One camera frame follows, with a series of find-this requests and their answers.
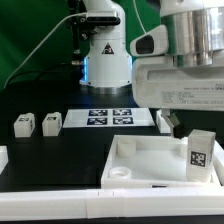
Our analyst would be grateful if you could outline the white camera cable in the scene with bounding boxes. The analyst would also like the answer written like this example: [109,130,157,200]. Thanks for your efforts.
[3,12,88,90]

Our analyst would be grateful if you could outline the white left fence bar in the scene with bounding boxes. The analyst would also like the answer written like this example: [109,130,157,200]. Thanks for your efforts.
[0,146,8,174]

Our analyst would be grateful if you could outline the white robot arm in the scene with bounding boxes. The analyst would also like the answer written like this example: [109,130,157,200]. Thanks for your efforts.
[83,0,224,118]

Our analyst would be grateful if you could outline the white marker sheet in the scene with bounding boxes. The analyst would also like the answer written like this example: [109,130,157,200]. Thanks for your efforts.
[63,108,154,128]

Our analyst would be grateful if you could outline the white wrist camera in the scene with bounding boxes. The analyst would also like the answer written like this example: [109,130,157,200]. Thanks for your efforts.
[130,25,169,57]

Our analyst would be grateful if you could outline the white right fence bar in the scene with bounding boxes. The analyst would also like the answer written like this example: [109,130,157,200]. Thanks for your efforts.
[213,142,224,186]

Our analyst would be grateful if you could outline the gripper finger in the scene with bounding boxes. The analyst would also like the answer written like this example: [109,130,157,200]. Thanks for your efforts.
[161,109,188,139]

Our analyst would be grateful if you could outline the white front fence bar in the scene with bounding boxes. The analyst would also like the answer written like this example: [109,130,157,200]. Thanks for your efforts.
[0,187,224,221]

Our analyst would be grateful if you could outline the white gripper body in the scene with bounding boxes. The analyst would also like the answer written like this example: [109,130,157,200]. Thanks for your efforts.
[132,54,224,111]

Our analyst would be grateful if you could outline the white square tabletop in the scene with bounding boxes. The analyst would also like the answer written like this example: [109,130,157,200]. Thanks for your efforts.
[101,135,221,189]

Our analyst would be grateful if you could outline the white fence bar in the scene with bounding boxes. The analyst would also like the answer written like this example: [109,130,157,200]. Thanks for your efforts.
[0,187,224,221]
[0,146,8,174]
[213,142,224,186]

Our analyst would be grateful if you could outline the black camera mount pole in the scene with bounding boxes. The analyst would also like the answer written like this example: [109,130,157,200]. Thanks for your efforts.
[66,0,86,66]

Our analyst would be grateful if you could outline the grey base camera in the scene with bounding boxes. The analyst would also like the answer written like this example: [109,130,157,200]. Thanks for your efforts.
[86,10,120,26]

